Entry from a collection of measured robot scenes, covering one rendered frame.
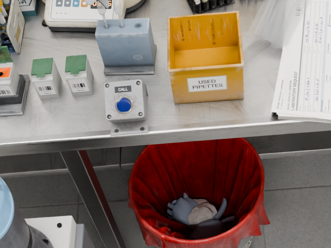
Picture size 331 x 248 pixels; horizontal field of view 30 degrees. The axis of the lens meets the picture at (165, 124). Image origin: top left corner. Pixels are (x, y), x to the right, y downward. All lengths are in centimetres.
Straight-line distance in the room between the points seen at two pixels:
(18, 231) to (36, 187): 131
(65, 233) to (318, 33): 61
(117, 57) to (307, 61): 36
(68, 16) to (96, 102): 21
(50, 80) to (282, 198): 107
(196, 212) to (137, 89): 74
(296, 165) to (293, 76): 96
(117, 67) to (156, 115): 14
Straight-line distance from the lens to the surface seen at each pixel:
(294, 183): 207
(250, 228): 158
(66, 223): 103
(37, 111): 122
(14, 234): 87
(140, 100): 110
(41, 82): 119
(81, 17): 130
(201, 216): 176
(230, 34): 121
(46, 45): 132
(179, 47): 123
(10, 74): 119
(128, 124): 115
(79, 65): 117
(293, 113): 112
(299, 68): 119
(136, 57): 120
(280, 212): 202
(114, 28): 117
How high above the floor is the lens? 180
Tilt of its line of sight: 54 degrees down
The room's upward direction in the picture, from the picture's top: 12 degrees counter-clockwise
